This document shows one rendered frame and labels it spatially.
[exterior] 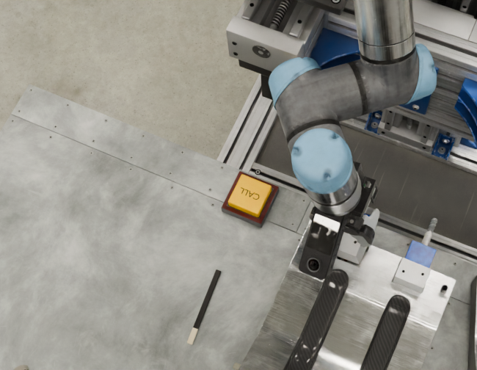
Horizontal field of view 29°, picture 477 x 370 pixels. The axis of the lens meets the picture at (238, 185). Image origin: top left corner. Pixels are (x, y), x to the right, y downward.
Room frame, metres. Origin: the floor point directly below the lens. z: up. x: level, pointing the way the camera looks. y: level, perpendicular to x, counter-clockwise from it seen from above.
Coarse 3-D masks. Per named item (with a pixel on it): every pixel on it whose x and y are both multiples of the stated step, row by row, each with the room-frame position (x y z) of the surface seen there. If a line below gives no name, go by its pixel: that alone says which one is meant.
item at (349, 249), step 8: (368, 216) 0.51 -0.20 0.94; (344, 232) 0.48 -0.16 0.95; (344, 240) 0.47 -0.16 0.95; (352, 240) 0.47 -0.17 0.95; (344, 248) 0.46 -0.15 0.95; (352, 248) 0.45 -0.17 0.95; (360, 248) 0.46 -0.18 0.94; (344, 256) 0.45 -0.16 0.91; (352, 256) 0.44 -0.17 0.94; (360, 256) 0.45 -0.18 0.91
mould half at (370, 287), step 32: (384, 256) 0.45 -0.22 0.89; (288, 288) 0.42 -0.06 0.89; (320, 288) 0.41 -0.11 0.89; (352, 288) 0.41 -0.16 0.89; (384, 288) 0.40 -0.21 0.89; (448, 288) 0.38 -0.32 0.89; (288, 320) 0.37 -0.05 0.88; (352, 320) 0.35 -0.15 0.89; (416, 320) 0.34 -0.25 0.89; (256, 352) 0.32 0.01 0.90; (288, 352) 0.32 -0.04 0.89; (320, 352) 0.31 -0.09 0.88; (352, 352) 0.30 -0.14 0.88; (416, 352) 0.29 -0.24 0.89
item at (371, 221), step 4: (376, 208) 0.50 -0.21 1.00; (376, 212) 0.49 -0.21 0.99; (364, 216) 0.48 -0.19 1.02; (372, 216) 0.49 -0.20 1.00; (376, 216) 0.49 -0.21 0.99; (368, 220) 0.48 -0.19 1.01; (372, 220) 0.48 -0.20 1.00; (376, 220) 0.48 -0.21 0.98; (364, 224) 0.47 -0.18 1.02; (368, 224) 0.47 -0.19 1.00; (372, 224) 0.48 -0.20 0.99; (352, 236) 0.46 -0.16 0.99; (356, 236) 0.45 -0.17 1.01; (360, 236) 0.45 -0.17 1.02; (360, 240) 0.45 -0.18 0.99; (364, 240) 0.45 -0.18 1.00; (360, 244) 0.46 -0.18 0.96; (364, 244) 0.45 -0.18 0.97; (368, 244) 0.45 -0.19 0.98
